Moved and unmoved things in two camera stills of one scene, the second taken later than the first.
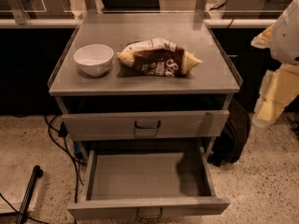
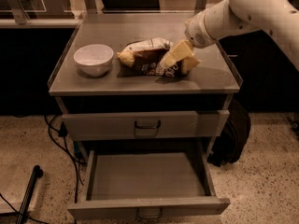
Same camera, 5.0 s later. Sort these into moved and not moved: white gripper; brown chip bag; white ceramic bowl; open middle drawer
Moved: white gripper
Not moved: open middle drawer; white ceramic bowl; brown chip bag
